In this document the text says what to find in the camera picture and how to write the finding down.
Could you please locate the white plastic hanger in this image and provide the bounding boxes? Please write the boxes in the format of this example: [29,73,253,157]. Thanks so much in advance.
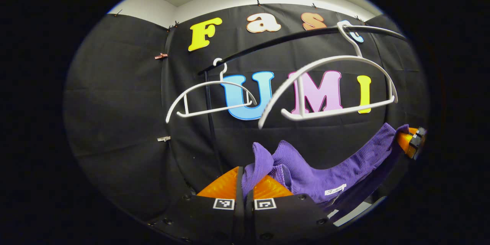
[258,21,399,130]
[165,58,258,124]

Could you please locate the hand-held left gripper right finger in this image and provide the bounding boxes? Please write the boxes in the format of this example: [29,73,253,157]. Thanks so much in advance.
[245,175,338,244]

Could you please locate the purple jacket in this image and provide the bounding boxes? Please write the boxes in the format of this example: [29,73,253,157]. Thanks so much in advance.
[241,122,410,222]

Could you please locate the black clothes rack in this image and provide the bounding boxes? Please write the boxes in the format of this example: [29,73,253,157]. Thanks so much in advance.
[197,25,407,173]

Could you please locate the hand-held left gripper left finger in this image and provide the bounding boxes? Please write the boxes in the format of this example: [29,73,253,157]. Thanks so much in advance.
[149,166,246,244]

